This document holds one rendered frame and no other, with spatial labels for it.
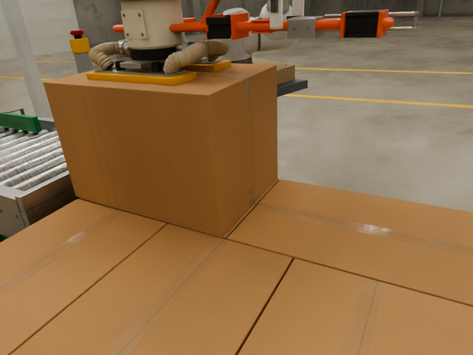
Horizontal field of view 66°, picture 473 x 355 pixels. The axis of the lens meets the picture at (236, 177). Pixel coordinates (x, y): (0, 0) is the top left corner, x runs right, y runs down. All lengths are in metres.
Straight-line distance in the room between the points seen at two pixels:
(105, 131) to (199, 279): 0.52
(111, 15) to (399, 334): 13.32
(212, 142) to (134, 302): 0.41
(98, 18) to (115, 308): 12.86
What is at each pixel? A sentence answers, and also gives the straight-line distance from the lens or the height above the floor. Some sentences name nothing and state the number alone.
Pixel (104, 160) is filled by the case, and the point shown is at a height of 0.72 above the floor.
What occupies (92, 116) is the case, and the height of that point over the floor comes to 0.86.
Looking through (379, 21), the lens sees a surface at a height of 1.08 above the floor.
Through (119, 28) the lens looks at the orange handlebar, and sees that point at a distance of 1.24.
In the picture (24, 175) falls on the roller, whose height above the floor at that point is 0.54.
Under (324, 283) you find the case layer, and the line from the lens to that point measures 0.88.
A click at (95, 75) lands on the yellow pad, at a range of 1.19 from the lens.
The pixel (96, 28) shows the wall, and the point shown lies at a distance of 13.47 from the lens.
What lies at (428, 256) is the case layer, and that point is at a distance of 1.02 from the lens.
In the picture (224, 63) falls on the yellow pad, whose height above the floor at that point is 0.96.
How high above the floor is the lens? 1.14
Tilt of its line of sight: 26 degrees down
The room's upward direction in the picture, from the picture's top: 4 degrees counter-clockwise
